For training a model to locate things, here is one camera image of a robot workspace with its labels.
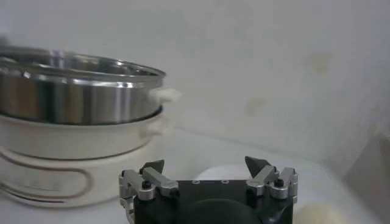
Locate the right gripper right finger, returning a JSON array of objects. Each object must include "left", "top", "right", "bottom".
[{"left": 244, "top": 155, "right": 299, "bottom": 204}]

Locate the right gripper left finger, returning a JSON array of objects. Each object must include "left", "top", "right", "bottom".
[{"left": 118, "top": 159, "right": 180, "bottom": 223}]

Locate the white steamed baozi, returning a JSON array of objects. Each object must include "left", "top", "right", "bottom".
[
  {"left": 194, "top": 164, "right": 248, "bottom": 181},
  {"left": 292, "top": 203, "right": 347, "bottom": 224}
]

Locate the stainless steel steamer basket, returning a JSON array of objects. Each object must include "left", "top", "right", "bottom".
[{"left": 0, "top": 45, "right": 183, "bottom": 126}]

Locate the cream electric cooker pot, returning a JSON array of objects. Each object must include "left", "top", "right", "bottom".
[{"left": 0, "top": 108, "right": 175, "bottom": 209}]

